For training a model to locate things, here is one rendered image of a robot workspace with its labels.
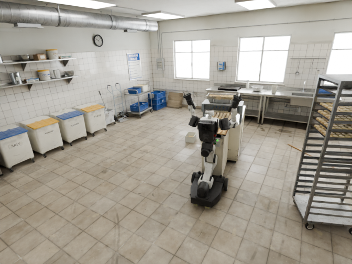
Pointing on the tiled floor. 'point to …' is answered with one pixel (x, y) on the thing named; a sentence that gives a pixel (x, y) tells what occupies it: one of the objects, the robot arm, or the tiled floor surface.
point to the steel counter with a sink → (294, 95)
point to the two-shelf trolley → (138, 101)
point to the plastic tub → (190, 137)
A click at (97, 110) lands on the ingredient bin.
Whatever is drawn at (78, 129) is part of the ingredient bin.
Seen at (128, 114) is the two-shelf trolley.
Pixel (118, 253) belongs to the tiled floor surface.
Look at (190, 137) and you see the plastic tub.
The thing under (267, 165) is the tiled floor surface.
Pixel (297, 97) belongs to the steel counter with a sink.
